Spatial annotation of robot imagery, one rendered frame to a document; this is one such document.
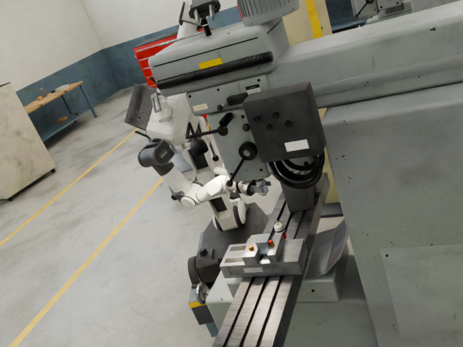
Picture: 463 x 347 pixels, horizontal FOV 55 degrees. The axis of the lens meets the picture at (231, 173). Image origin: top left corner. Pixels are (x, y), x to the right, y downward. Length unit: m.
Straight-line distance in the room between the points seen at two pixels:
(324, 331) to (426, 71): 1.22
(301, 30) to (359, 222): 2.05
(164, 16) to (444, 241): 11.00
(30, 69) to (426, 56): 10.42
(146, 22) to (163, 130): 10.35
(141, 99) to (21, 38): 9.37
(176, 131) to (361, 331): 1.22
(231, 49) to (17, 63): 9.81
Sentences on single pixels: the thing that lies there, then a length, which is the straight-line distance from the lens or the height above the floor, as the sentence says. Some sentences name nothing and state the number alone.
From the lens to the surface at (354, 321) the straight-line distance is 2.08.
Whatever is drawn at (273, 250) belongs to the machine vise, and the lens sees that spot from 1.85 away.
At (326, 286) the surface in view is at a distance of 1.95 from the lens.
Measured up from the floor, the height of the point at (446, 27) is 1.74.
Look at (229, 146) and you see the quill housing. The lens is 1.75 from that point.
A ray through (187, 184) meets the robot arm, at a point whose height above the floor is 1.21.
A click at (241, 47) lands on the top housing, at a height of 1.84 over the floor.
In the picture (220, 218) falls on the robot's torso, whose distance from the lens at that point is 2.81.
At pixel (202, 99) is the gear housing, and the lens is 1.68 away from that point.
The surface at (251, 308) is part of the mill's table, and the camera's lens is 1.80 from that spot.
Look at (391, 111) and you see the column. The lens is 1.44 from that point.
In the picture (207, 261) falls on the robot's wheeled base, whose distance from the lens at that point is 2.76.
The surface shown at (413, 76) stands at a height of 1.61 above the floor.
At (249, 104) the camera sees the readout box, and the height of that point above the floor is 1.72.
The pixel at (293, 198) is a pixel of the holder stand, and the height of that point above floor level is 1.01.
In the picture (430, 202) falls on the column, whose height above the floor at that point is 1.22.
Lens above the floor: 2.09
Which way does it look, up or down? 24 degrees down
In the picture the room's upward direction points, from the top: 20 degrees counter-clockwise
